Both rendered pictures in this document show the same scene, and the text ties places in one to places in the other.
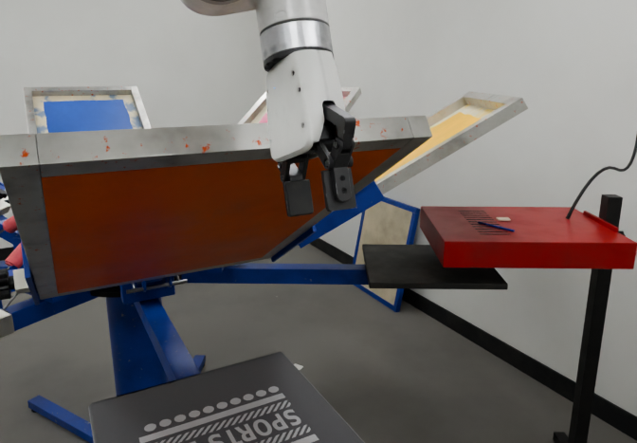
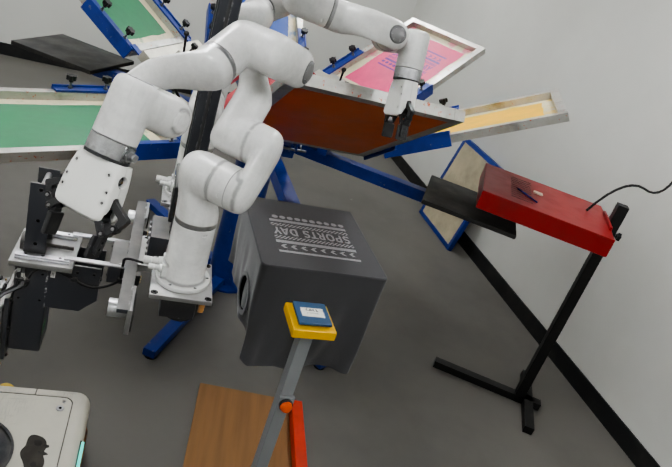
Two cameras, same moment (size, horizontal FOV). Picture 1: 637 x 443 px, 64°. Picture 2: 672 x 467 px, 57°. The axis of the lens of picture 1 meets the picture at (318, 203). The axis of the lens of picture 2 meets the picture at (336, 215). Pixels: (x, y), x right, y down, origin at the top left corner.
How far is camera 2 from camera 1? 1.21 m
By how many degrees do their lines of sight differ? 11
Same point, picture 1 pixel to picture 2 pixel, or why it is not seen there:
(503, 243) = (522, 206)
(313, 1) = (418, 62)
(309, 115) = (400, 104)
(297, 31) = (408, 72)
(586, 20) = not seen: outside the picture
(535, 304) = (558, 279)
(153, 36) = not seen: outside the picture
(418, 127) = (458, 115)
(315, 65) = (409, 87)
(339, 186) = (402, 131)
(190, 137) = (354, 89)
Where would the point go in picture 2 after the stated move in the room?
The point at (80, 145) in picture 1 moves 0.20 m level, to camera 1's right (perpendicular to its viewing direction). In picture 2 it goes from (314, 80) to (380, 104)
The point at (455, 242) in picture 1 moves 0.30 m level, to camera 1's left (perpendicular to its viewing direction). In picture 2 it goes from (490, 193) to (426, 169)
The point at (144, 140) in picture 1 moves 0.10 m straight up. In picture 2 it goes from (337, 85) to (347, 52)
